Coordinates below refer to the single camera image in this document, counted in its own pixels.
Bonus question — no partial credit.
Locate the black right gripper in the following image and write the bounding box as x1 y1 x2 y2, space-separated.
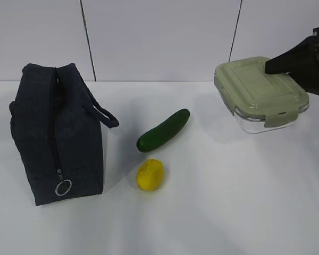
264 27 319 96

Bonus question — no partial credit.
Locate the glass container with green lid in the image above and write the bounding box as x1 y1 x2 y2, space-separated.
214 57 309 134

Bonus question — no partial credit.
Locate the green cucumber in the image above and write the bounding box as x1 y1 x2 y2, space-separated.
136 108 190 152

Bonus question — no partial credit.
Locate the yellow lemon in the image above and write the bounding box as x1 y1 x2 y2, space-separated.
136 159 164 191

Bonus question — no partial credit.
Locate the dark navy fabric lunch bag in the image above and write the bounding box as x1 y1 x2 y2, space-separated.
9 63 119 206

